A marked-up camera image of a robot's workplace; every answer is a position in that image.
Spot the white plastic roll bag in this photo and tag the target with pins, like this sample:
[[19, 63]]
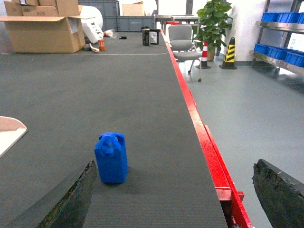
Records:
[[92, 23]]

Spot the grey plastic crate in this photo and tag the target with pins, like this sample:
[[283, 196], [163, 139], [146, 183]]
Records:
[[128, 23]]

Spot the beige plastic dustpan tray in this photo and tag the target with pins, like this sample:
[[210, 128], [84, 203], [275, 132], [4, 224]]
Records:
[[11, 130]]

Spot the black white box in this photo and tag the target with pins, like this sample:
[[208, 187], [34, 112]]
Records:
[[154, 36]]

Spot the wooden brush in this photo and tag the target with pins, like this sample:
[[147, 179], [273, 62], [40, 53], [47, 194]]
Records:
[[89, 47]]

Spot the red white traffic cone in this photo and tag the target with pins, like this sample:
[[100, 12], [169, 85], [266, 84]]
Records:
[[204, 58]]

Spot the blue plastic part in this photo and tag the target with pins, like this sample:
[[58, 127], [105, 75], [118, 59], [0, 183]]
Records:
[[111, 157]]

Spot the blue bin on rack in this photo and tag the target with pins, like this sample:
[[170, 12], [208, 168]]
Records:
[[261, 49], [278, 53]]

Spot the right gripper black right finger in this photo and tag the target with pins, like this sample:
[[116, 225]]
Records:
[[281, 195]]

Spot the black box on table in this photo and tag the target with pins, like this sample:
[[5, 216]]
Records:
[[145, 36]]

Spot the green potted plant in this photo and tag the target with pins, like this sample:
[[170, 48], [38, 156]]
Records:
[[214, 21]]

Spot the yellow black traffic cone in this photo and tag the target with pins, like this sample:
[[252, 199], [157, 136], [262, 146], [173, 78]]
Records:
[[229, 59]]

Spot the red table edge rail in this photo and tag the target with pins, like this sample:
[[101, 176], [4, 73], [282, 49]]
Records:
[[223, 183]]

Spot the large open cardboard box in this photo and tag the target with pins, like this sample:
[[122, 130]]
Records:
[[44, 34]]

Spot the grey office chair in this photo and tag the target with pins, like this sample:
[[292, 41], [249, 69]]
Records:
[[184, 49]]

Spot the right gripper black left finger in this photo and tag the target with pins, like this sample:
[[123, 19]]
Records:
[[65, 206]]

